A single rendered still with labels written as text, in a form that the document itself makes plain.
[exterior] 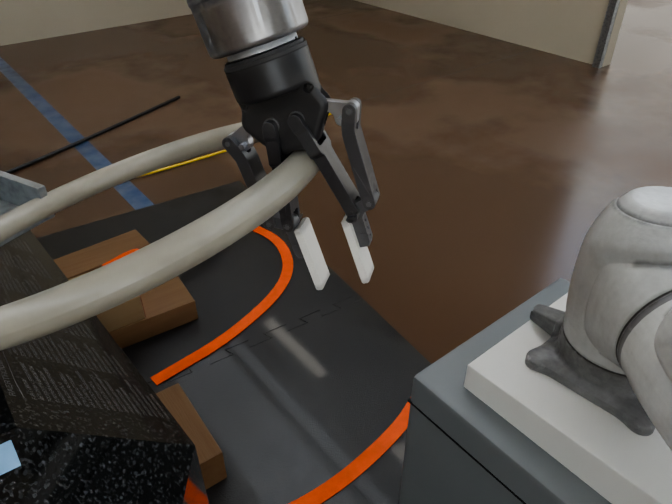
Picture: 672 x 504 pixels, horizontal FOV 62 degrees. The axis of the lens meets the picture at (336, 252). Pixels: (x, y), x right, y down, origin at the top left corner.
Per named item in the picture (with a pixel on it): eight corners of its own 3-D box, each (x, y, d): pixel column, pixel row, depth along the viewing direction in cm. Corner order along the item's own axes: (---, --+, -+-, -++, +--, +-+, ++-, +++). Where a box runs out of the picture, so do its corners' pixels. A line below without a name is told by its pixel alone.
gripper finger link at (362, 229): (347, 194, 54) (377, 188, 53) (362, 240, 56) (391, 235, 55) (343, 201, 53) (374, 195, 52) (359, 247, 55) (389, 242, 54)
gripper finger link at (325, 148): (296, 107, 52) (308, 100, 51) (357, 207, 56) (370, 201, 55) (282, 120, 49) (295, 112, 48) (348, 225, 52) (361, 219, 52)
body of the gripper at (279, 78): (319, 25, 50) (350, 125, 54) (237, 52, 53) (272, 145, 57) (292, 40, 43) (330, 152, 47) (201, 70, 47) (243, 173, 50)
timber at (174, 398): (227, 477, 159) (222, 451, 152) (187, 501, 153) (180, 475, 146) (184, 407, 179) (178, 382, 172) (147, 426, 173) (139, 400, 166)
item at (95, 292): (-204, 353, 58) (-225, 329, 57) (141, 162, 93) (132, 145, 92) (50, 416, 30) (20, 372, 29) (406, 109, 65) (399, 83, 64)
